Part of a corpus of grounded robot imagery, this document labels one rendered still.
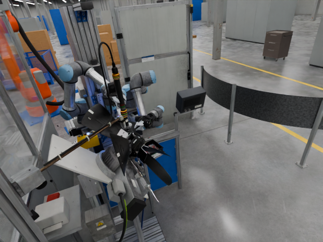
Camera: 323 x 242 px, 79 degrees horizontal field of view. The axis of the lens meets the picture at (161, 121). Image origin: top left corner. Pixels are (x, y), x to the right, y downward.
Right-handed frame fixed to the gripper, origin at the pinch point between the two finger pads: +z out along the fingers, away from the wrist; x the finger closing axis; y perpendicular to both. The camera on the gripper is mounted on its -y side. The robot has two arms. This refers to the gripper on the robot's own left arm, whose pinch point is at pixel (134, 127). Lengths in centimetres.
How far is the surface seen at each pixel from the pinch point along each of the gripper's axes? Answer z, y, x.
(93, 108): 23.0, -12.4, -24.7
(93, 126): 31.8, -5.5, -19.2
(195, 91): -67, 21, -8
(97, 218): 55, 9, 33
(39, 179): 71, 3, -18
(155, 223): 5, 20, 108
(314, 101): -156, 126, 15
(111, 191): 51, 23, 1
